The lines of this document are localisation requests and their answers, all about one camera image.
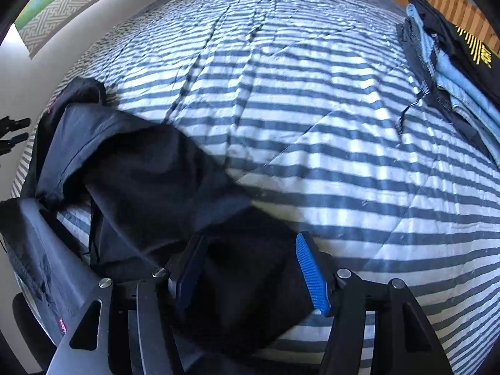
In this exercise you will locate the black shirt yellow print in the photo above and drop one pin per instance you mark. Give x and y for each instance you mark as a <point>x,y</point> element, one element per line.
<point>467,53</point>

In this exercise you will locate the blue white striped bedspread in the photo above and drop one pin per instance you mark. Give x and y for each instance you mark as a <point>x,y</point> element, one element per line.
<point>311,107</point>

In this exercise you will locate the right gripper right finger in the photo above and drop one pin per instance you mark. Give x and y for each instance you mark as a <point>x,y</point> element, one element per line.
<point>404,341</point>

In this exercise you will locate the light blue folded garment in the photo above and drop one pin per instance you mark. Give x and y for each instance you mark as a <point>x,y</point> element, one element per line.
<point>485,110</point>

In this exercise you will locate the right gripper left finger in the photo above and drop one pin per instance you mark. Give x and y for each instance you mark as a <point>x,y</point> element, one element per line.
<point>124,328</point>

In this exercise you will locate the black shorts pink waistband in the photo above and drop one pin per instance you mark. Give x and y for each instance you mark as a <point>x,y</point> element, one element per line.
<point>112,195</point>

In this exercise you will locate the wooden slatted bench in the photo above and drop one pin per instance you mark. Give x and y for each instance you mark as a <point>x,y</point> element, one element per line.
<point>467,17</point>

